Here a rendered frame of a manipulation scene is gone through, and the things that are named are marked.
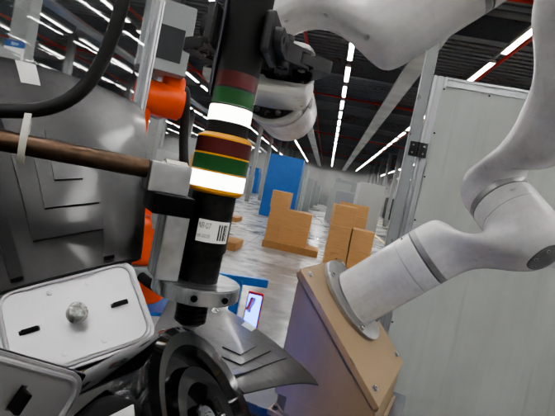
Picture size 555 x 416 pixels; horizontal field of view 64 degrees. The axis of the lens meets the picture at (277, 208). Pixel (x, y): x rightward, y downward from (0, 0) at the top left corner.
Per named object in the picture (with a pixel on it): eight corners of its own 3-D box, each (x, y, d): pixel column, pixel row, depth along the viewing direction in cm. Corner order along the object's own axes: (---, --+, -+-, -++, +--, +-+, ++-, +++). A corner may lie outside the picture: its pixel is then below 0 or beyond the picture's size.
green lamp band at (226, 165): (200, 168, 32) (203, 152, 32) (185, 165, 36) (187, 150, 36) (254, 179, 34) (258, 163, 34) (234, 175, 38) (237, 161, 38)
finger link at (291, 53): (306, 82, 39) (301, 57, 32) (271, 75, 39) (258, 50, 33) (314, 45, 39) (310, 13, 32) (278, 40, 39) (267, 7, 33)
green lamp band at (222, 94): (218, 100, 33) (221, 83, 33) (205, 103, 36) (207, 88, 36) (259, 111, 34) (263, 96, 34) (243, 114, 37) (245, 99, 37)
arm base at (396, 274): (341, 261, 109) (408, 220, 103) (383, 333, 103) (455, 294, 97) (313, 263, 92) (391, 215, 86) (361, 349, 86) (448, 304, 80)
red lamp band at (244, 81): (221, 82, 33) (225, 66, 33) (208, 87, 36) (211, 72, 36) (263, 95, 34) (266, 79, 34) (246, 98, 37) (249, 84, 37)
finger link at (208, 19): (231, 68, 40) (211, 42, 33) (197, 63, 40) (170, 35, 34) (239, 33, 40) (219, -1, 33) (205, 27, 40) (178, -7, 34)
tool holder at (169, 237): (131, 304, 30) (158, 161, 30) (118, 275, 36) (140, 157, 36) (251, 310, 34) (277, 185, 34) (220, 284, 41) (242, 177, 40)
